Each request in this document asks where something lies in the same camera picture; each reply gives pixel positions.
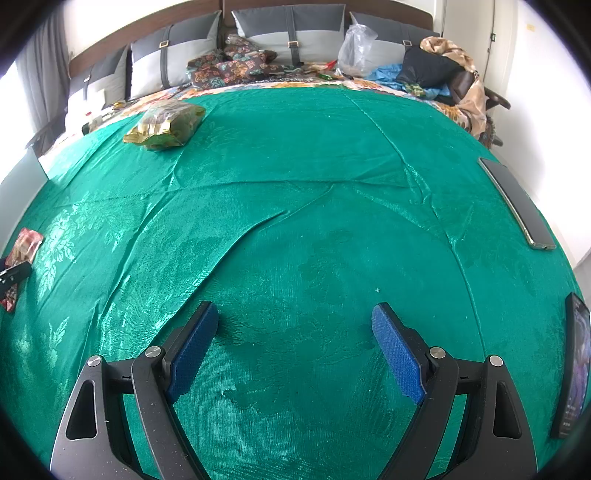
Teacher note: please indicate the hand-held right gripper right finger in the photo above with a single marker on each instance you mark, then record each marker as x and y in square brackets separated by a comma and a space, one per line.
[397, 355]

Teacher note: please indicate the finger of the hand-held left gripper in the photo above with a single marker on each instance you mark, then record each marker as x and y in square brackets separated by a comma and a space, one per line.
[16, 273]

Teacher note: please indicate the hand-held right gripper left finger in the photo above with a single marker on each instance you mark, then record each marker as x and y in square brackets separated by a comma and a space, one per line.
[194, 355]

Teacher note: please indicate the red snack packet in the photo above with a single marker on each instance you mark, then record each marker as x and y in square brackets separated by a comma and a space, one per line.
[27, 244]

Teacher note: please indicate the olive green snack packet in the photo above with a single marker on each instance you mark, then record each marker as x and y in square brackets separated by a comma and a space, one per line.
[166, 124]

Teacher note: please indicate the green patterned cloth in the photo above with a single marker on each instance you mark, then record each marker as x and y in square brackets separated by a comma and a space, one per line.
[300, 207]

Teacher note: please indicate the black smartphone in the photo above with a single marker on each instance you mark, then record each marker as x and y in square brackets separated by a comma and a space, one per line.
[575, 369]

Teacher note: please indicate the grey curtain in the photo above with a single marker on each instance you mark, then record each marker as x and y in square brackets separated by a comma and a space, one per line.
[41, 78]

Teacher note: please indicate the row of grey pillows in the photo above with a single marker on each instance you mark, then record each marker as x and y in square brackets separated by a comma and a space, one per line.
[115, 44]

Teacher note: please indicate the beige printed cloth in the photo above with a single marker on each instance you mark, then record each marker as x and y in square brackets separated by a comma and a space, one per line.
[471, 101]

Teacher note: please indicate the brown chair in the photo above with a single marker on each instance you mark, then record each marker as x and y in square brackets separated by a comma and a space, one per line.
[496, 99]

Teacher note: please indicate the blue cloth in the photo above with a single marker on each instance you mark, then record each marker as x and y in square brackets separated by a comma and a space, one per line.
[385, 74]

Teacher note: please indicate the black bag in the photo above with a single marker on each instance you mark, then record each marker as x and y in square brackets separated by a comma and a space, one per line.
[429, 67]

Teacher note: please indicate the dark floral cloth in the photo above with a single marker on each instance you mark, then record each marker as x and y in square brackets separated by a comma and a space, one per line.
[231, 67]

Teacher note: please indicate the clear plastic bag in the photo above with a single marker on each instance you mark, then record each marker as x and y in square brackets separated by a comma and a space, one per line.
[358, 50]

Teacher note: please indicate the white door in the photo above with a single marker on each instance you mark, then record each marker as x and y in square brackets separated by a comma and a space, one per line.
[503, 46]

